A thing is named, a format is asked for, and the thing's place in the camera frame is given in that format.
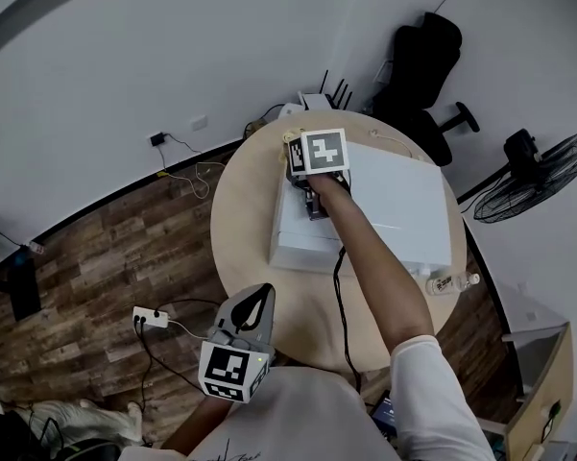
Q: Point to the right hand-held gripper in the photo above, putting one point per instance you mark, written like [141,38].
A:
[324,152]

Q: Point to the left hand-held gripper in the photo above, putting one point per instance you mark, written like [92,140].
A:
[225,368]

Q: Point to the large white box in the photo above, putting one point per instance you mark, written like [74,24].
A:
[403,209]

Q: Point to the person's left forearm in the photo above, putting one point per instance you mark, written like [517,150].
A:
[197,425]

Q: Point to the person's right forearm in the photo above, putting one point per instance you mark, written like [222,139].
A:
[379,276]

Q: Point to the white router with black antennas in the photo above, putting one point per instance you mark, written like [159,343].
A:
[317,101]

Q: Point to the small white box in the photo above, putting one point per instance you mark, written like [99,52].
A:
[290,110]

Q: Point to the white power strip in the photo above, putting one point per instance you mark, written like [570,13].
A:
[150,317]

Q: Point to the black office chair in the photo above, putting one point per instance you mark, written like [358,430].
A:
[422,65]

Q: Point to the black tablet with lit screen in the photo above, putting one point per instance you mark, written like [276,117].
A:
[383,413]

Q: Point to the black power adapter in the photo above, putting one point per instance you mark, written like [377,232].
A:
[157,139]

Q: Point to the clear plastic water bottle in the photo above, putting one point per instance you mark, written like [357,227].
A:
[449,284]

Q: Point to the white crumpled bag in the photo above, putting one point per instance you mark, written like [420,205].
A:
[86,420]

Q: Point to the black floor fan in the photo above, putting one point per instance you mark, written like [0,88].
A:
[521,154]

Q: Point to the person's white shirt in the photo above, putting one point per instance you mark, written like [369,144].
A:
[427,401]

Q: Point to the small white plug adapter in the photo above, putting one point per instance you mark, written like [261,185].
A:
[37,247]

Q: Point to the black flat panel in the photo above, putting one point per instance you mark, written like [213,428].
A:
[25,291]

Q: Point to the white wall socket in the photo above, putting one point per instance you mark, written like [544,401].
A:
[199,123]

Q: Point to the wooden desk with white frame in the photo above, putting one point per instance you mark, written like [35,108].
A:
[542,387]

